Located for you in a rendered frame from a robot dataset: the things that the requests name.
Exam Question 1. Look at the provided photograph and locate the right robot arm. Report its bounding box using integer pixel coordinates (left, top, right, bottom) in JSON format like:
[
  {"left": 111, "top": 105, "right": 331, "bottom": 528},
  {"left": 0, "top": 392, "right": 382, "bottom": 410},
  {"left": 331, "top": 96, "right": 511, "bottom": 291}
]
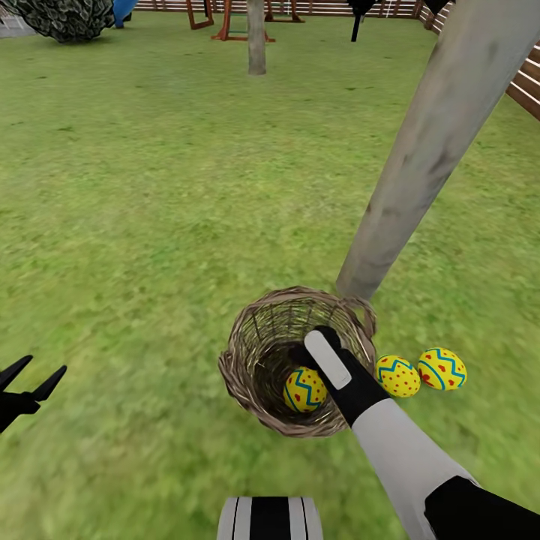
[{"left": 286, "top": 324, "right": 540, "bottom": 540}]

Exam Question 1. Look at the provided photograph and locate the wicker basket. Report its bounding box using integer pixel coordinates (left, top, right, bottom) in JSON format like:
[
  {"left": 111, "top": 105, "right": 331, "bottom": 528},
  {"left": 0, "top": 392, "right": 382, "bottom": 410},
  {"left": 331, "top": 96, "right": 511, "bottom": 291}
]
[{"left": 217, "top": 286, "right": 379, "bottom": 438}]

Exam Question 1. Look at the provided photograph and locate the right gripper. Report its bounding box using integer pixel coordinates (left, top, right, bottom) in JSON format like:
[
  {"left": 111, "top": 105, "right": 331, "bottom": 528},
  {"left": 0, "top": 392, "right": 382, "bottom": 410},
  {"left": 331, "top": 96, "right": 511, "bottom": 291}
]
[{"left": 286, "top": 343, "right": 318, "bottom": 370}]

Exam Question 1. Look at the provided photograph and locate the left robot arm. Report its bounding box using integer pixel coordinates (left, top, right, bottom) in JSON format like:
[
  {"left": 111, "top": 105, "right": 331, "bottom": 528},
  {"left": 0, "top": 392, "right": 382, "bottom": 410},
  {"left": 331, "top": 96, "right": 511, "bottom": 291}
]
[{"left": 0, "top": 355, "right": 68, "bottom": 433}]

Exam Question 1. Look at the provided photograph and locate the easter egg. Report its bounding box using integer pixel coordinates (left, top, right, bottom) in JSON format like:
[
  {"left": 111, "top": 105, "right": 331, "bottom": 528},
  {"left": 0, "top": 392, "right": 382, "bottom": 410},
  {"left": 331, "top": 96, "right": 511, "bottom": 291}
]
[
  {"left": 282, "top": 366, "right": 328, "bottom": 414},
  {"left": 376, "top": 355, "right": 421, "bottom": 398},
  {"left": 417, "top": 347, "right": 467, "bottom": 390}
]

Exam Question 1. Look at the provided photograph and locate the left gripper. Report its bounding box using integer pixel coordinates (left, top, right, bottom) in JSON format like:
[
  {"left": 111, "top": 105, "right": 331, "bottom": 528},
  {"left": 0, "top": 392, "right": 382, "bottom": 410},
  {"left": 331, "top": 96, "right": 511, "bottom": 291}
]
[{"left": 0, "top": 355, "right": 68, "bottom": 433}]

